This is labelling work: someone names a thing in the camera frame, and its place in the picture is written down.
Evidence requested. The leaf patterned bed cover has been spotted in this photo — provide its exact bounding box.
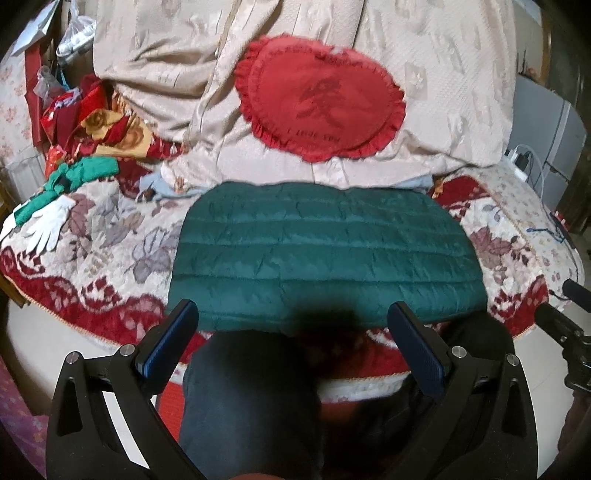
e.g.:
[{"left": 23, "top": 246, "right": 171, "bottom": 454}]
[{"left": 0, "top": 161, "right": 583, "bottom": 386}]

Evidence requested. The blue cable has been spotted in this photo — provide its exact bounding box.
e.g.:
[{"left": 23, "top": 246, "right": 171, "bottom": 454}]
[{"left": 526, "top": 210, "right": 575, "bottom": 243}]

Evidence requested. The white refrigerator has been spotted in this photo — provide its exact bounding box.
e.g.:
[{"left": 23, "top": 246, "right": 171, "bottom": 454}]
[{"left": 512, "top": 74, "right": 589, "bottom": 188}]

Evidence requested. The bright green cloth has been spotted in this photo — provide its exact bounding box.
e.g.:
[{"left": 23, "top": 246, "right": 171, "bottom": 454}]
[{"left": 11, "top": 157, "right": 120, "bottom": 228}]

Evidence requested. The green quilted down jacket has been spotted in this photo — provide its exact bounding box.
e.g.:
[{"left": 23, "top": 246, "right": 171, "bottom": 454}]
[{"left": 166, "top": 181, "right": 489, "bottom": 334}]

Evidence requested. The red and gold floral cloth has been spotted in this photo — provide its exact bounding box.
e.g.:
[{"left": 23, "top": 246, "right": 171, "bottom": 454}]
[{"left": 39, "top": 76, "right": 185, "bottom": 163}]

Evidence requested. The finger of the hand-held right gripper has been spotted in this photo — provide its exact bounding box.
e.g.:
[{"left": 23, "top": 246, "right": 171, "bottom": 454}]
[
  {"left": 562, "top": 278, "right": 591, "bottom": 306},
  {"left": 534, "top": 305, "right": 586, "bottom": 346}
]

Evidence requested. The cream patterned bedspread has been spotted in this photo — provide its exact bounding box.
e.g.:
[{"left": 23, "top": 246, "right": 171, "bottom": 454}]
[{"left": 92, "top": 0, "right": 519, "bottom": 197}]

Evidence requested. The red ruffled cushion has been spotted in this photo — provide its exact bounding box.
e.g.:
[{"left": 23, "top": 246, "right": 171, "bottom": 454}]
[{"left": 235, "top": 33, "right": 408, "bottom": 163}]

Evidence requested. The white cable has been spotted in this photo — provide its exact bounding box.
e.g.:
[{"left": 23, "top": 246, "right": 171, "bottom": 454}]
[{"left": 517, "top": 145, "right": 557, "bottom": 197}]

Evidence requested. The clear plastic bag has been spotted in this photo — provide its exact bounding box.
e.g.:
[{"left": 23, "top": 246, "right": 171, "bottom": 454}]
[{"left": 54, "top": 16, "right": 97, "bottom": 60}]

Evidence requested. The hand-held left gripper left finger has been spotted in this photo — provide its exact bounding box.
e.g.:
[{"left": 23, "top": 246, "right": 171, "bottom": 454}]
[{"left": 45, "top": 298, "right": 200, "bottom": 480}]

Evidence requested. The white power strip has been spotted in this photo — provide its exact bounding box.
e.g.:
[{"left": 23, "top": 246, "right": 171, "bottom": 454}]
[{"left": 505, "top": 147, "right": 533, "bottom": 180}]

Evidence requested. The white glove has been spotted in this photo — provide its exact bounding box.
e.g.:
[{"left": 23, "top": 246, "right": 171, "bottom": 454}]
[{"left": 0, "top": 196, "right": 75, "bottom": 254}]

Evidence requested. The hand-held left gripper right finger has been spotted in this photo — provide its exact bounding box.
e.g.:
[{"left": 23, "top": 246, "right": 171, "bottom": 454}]
[{"left": 387, "top": 301, "right": 539, "bottom": 480}]

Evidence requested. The light blue cloth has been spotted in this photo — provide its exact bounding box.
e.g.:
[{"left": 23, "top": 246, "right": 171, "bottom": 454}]
[{"left": 137, "top": 173, "right": 206, "bottom": 202}]

